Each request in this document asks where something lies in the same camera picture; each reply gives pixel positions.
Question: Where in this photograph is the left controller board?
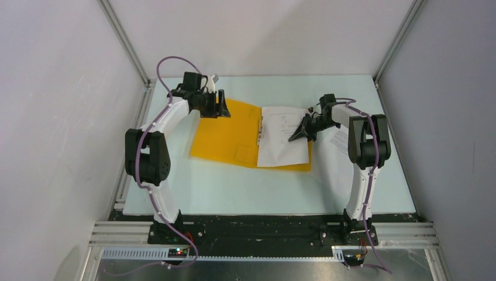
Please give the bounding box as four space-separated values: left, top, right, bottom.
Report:
167 248 189 258

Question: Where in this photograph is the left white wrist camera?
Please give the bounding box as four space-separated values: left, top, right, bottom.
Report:
204 74 219 93

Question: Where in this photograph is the aluminium frame rail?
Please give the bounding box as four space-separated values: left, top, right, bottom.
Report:
77 221 452 280

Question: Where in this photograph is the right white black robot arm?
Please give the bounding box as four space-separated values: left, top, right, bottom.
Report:
288 94 391 246

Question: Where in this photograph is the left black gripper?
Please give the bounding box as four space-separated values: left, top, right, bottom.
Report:
193 90 230 119

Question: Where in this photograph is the right controller board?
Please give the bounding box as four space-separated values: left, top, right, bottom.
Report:
343 254 364 267

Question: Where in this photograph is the white paper sheet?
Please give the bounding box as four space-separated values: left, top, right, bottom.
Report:
257 107 310 168

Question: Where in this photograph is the clear plastic sleeve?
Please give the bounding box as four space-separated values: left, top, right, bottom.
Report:
312 135 353 203

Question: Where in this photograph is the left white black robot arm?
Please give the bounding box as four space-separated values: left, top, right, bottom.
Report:
125 72 231 244

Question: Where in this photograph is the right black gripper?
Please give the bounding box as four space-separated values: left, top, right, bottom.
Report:
288 113 338 143

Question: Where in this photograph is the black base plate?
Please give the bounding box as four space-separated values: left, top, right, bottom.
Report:
109 211 419 258

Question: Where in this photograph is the metal folder clip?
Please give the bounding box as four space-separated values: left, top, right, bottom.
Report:
257 116 263 146

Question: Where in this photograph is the right aluminium corner post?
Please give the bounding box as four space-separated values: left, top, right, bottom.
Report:
373 0 428 88

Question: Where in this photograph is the aluminium corner post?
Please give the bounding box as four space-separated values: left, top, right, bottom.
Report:
373 0 428 88
97 0 150 87

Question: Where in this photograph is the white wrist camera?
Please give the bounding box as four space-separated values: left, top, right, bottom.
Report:
204 74 219 93
306 107 316 116

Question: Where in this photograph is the orange file folder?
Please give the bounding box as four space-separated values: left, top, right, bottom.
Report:
190 100 312 172

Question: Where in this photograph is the left aluminium corner post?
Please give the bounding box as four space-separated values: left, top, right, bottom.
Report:
97 0 150 87

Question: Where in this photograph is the controller board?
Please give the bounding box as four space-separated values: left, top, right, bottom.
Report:
343 254 364 267
167 248 189 258

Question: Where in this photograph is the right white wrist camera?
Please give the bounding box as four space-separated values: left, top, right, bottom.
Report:
306 107 316 116

